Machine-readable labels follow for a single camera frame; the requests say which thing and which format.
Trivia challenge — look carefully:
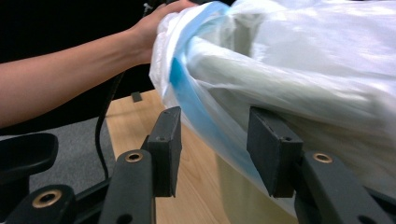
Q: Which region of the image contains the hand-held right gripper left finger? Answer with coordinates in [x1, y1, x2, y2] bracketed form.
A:
[145, 105, 183, 198]

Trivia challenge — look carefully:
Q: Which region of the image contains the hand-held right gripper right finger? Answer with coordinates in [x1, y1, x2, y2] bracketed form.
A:
[246, 105, 304, 199]

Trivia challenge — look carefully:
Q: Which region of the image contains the green plastic trash bin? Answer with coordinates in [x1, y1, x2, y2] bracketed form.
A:
[214, 155, 302, 224]

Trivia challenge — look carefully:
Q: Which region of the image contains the white blue-edged trash bag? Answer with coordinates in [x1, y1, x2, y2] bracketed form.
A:
[148, 0, 396, 217]

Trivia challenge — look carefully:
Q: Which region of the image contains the grey tape strip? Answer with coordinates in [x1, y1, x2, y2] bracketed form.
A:
[130, 91, 144, 104]

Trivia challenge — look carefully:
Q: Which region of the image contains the left hand-held gripper black cable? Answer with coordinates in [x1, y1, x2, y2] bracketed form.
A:
[93, 70, 126, 181]

